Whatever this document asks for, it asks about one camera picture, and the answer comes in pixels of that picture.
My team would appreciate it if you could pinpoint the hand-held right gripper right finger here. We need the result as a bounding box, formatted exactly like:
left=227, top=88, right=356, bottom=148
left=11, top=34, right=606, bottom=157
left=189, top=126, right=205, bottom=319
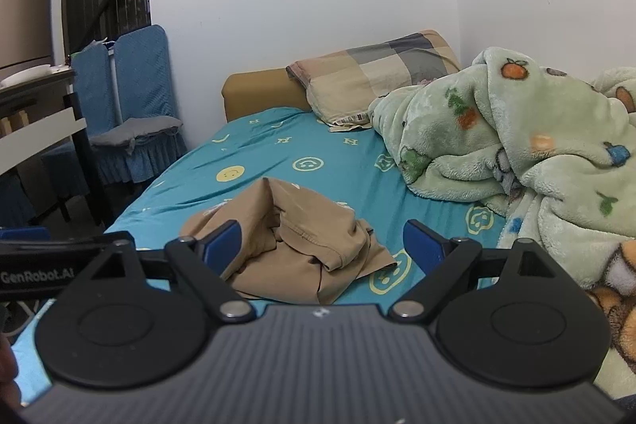
left=390, top=219, right=587, bottom=323

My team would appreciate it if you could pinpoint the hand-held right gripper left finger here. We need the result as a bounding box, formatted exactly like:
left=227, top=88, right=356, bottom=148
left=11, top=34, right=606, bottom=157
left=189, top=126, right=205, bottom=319
left=60, top=220, right=256, bottom=323

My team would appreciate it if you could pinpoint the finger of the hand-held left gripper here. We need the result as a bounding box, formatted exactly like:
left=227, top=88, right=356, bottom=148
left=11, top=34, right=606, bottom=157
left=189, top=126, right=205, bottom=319
left=0, top=227, right=117, bottom=256

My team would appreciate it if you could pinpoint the tan shirt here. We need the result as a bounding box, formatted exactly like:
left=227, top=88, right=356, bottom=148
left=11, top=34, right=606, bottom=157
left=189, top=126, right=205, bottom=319
left=180, top=177, right=398, bottom=306

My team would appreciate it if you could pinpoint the blue covered chair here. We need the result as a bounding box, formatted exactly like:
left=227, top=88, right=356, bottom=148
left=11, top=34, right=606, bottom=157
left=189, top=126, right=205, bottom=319
left=71, top=43, right=117, bottom=127
left=0, top=141, right=93, bottom=226
left=92, top=25, right=188, bottom=184

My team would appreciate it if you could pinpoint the dark wooden table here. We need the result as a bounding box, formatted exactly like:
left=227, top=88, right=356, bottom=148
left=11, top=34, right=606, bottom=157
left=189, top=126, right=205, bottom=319
left=0, top=69, right=115, bottom=226

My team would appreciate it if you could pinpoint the bed with teal printed sheet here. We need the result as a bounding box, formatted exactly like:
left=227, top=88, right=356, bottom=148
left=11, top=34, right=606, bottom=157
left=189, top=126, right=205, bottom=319
left=10, top=106, right=512, bottom=392

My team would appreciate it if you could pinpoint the grey seat cushion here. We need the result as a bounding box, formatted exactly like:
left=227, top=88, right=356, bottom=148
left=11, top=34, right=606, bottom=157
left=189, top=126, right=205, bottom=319
left=88, top=116, right=184, bottom=155

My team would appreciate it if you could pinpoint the tan padded headboard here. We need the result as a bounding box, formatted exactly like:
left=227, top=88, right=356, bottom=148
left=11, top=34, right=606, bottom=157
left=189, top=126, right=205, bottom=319
left=221, top=67, right=311, bottom=123

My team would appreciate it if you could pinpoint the white plate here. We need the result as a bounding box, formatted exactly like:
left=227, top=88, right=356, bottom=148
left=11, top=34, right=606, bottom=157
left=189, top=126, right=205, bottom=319
left=0, top=64, right=53, bottom=88

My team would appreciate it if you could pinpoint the green printed fleece blanket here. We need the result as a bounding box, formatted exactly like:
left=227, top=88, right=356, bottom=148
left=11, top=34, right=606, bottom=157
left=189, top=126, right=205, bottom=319
left=368, top=46, right=636, bottom=410

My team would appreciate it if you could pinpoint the plaid pillow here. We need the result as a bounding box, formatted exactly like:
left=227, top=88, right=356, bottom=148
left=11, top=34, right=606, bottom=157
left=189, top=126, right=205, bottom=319
left=287, top=29, right=462, bottom=127

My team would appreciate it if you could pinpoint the beige refrigerator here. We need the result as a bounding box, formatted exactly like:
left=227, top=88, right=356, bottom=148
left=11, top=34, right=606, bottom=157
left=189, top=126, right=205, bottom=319
left=0, top=0, right=54, bottom=72

